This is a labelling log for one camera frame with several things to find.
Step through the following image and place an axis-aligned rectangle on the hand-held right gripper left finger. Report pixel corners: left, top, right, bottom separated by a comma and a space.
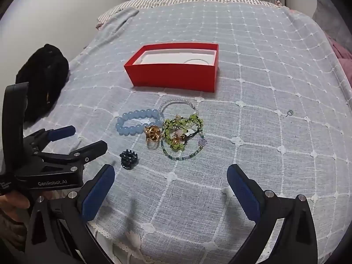
25, 164, 116, 264

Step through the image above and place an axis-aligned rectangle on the dark green seed bead bracelet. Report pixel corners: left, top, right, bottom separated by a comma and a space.
161, 130, 207, 160

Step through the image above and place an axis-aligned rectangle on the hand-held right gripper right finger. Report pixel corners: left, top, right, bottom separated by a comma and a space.
227, 163, 319, 264

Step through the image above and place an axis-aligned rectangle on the grey checked blanket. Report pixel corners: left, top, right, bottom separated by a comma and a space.
22, 1, 352, 264

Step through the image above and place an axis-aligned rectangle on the black cloth bag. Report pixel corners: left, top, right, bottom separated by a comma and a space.
15, 44, 70, 123

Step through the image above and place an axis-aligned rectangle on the person's left hand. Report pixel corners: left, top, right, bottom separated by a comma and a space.
0, 191, 31, 224

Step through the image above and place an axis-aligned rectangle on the light blue bead bracelet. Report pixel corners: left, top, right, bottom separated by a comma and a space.
116, 109, 163, 136

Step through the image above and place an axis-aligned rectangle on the small gold earring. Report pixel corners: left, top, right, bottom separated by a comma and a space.
170, 132, 187, 147

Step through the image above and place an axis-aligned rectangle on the black hair claw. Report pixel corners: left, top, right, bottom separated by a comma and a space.
119, 149, 139, 169

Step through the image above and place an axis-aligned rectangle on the large pink pillow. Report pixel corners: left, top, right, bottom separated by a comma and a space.
328, 37, 352, 99

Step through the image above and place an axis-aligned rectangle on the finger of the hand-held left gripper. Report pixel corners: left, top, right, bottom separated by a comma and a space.
41, 140, 108, 172
23, 126, 77, 156

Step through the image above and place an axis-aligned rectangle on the red jewelry box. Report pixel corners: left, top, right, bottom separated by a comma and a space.
124, 42, 220, 92

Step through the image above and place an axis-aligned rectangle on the gold flower hair clip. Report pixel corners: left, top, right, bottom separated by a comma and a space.
144, 125, 161, 145

